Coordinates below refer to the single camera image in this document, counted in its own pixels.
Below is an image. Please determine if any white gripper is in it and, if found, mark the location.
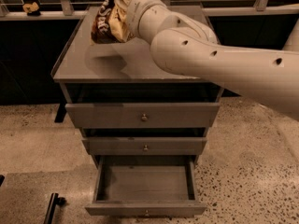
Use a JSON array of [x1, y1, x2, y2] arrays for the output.
[[114, 0, 165, 38]]

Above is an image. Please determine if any brown chip bag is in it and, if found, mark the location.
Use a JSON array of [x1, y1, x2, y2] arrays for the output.
[[91, 0, 135, 44]]

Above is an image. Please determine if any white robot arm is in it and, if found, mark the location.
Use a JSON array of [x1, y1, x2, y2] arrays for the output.
[[115, 0, 299, 120]]

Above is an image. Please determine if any grey drawer cabinet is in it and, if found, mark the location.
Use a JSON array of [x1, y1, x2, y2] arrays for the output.
[[52, 7, 223, 163]]

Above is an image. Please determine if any grey top drawer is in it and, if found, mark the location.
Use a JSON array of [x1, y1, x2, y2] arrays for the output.
[[65, 103, 220, 129]]

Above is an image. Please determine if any grey drawer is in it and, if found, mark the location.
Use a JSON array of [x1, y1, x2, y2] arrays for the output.
[[86, 156, 206, 217], [65, 103, 220, 129], [82, 137, 206, 155]]

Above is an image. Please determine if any grey middle drawer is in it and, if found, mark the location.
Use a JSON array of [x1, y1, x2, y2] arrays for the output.
[[82, 137, 206, 155]]

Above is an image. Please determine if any grey bottom drawer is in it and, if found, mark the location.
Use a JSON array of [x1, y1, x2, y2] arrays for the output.
[[86, 156, 206, 217]]

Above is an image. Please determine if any metal window railing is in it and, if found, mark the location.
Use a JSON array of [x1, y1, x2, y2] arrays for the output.
[[0, 0, 299, 22]]

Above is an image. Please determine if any small yellow black object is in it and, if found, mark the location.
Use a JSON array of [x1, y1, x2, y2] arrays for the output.
[[22, 2, 40, 16]]

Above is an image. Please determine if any white diagonal pole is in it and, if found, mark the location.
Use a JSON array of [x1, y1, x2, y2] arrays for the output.
[[283, 19, 299, 52]]

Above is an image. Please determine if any black bar on floor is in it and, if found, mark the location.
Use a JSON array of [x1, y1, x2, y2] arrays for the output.
[[43, 193, 66, 224]]

